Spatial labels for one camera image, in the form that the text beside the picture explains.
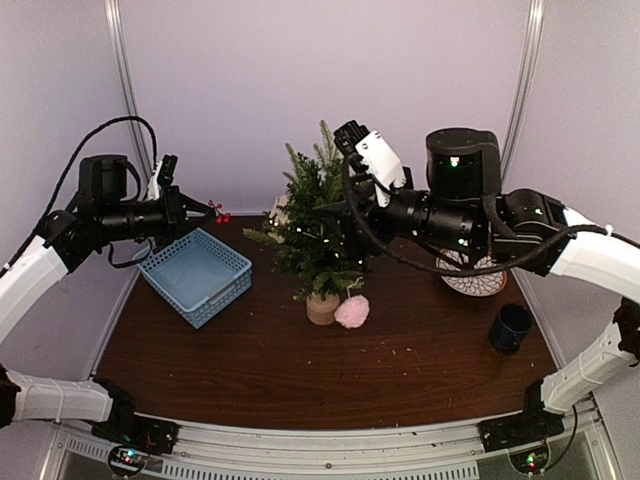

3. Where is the fairy light wire string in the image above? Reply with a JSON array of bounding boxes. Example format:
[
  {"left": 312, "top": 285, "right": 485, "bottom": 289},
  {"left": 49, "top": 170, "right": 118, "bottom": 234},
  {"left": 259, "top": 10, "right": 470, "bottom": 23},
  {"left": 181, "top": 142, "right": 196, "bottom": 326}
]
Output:
[{"left": 267, "top": 209, "right": 371, "bottom": 266}]

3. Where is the dark berry sprig ornament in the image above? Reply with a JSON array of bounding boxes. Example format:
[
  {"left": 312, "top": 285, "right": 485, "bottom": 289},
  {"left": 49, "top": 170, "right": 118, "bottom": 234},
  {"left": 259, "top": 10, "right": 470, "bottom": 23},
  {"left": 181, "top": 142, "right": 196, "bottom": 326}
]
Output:
[{"left": 208, "top": 200, "right": 231, "bottom": 224}]

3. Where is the small green christmas tree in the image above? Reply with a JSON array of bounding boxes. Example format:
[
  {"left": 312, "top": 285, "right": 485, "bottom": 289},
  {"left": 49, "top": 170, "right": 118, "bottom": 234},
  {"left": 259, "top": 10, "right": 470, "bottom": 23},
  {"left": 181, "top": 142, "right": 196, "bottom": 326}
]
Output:
[{"left": 243, "top": 120, "right": 369, "bottom": 301}]

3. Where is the pink pompom ornament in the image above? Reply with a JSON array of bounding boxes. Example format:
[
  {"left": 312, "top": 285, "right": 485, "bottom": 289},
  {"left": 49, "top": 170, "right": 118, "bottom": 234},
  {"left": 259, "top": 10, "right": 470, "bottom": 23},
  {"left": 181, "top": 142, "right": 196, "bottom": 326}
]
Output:
[{"left": 334, "top": 277, "right": 370, "bottom": 329}]

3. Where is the white fluffy ornament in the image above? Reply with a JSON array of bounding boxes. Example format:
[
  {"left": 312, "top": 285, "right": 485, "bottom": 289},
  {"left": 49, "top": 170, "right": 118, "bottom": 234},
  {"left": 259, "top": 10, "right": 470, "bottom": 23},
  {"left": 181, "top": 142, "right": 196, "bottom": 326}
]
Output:
[{"left": 269, "top": 195, "right": 289, "bottom": 227}]

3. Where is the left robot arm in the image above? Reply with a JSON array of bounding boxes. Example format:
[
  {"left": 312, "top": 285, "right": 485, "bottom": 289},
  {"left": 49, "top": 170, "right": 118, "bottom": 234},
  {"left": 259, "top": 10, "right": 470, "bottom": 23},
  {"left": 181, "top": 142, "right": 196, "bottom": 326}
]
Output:
[{"left": 1, "top": 154, "right": 219, "bottom": 444}]

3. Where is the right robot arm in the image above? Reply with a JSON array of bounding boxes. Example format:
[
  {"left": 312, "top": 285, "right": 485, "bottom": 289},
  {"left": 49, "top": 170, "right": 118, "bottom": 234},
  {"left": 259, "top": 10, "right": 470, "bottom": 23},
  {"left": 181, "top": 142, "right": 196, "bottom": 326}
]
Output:
[{"left": 317, "top": 121, "right": 639, "bottom": 450}]

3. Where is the round wooden tree base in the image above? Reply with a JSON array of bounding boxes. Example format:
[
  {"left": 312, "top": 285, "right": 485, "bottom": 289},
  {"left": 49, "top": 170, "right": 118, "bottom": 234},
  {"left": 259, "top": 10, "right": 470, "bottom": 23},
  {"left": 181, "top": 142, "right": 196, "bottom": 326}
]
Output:
[{"left": 306, "top": 294, "right": 341, "bottom": 326}]

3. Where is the light blue plastic basket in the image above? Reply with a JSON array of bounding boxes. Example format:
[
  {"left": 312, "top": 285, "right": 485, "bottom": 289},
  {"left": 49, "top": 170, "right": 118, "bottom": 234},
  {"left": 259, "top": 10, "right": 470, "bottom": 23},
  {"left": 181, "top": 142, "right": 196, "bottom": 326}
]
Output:
[{"left": 134, "top": 228, "right": 252, "bottom": 329}]

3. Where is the floral patterned ceramic plate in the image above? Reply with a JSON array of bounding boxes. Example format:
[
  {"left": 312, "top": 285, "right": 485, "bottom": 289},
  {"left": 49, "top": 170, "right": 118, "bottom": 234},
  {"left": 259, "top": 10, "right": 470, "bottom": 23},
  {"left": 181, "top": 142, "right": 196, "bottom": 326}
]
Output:
[{"left": 435, "top": 250, "right": 508, "bottom": 297}]

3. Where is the dark blue mug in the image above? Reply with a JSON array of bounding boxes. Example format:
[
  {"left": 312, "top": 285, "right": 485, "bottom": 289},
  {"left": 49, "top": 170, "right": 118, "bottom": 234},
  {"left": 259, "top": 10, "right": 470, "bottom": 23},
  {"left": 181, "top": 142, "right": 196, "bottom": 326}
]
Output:
[{"left": 488, "top": 303, "right": 534, "bottom": 354}]

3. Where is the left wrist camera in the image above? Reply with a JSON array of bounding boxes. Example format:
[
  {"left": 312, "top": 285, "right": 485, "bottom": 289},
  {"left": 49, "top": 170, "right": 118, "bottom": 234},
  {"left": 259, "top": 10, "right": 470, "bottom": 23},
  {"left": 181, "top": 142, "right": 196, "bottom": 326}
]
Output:
[{"left": 145, "top": 155, "right": 178, "bottom": 200}]

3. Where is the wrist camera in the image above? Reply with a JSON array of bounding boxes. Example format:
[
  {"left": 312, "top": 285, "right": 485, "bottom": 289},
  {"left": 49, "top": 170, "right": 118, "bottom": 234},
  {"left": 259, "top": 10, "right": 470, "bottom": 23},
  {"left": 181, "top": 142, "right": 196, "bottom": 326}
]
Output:
[
  {"left": 333, "top": 120, "right": 407, "bottom": 208},
  {"left": 145, "top": 155, "right": 178, "bottom": 200}
]

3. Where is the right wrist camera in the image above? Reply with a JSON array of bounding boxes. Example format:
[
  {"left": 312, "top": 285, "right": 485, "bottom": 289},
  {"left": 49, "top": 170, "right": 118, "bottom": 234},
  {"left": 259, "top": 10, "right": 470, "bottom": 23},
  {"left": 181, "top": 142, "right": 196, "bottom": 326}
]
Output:
[{"left": 333, "top": 120, "right": 407, "bottom": 208}]

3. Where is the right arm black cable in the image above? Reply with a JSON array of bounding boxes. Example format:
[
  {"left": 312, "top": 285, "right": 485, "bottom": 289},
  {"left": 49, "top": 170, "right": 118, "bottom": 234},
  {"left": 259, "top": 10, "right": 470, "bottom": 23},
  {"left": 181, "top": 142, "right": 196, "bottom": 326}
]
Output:
[{"left": 342, "top": 154, "right": 616, "bottom": 276}]

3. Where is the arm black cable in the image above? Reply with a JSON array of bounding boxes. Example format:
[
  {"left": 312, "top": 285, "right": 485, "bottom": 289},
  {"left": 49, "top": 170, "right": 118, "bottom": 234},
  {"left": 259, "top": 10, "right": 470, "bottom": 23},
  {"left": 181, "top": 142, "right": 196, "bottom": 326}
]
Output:
[
  {"left": 342, "top": 154, "right": 616, "bottom": 276},
  {"left": 0, "top": 116, "right": 160, "bottom": 276}
]

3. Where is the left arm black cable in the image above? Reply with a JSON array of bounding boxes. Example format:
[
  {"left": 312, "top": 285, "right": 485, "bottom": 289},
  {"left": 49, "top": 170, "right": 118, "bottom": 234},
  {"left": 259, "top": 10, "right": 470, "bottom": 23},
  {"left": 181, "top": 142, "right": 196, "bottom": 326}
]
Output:
[{"left": 0, "top": 116, "right": 160, "bottom": 276}]

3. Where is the left aluminium frame post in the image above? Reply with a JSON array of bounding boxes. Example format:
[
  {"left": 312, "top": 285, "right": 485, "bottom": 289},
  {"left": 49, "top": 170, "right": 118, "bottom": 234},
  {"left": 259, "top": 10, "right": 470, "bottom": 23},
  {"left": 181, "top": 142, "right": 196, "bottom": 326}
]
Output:
[{"left": 104, "top": 0, "right": 154, "bottom": 180}]

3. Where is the aluminium frame post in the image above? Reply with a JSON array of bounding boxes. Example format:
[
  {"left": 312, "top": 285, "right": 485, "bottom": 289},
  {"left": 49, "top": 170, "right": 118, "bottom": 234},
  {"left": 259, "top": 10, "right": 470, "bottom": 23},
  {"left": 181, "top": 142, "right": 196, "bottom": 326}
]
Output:
[
  {"left": 502, "top": 0, "right": 546, "bottom": 179},
  {"left": 104, "top": 0, "right": 154, "bottom": 180}
]

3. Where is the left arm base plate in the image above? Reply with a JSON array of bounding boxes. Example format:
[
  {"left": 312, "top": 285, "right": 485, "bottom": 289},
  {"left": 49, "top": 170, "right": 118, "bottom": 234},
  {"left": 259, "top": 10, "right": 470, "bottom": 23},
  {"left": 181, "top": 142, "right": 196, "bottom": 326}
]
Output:
[{"left": 88, "top": 411, "right": 179, "bottom": 455}]

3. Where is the aluminium front rail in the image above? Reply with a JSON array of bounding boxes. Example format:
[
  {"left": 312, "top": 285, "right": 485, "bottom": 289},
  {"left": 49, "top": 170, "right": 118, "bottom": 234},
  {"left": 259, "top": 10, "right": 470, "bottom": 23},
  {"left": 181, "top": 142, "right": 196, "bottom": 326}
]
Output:
[{"left": 52, "top": 394, "right": 609, "bottom": 480}]

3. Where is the right aluminium frame post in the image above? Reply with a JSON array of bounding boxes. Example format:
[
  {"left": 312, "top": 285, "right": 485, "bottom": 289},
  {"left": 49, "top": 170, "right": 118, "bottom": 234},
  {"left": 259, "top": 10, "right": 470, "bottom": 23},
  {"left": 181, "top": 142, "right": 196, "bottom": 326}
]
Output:
[{"left": 502, "top": 0, "right": 546, "bottom": 179}]

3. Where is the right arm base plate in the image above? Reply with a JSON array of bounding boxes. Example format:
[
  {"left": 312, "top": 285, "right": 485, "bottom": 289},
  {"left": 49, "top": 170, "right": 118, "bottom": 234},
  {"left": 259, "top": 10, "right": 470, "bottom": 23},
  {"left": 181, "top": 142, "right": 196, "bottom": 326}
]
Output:
[{"left": 478, "top": 410, "right": 565, "bottom": 453}]

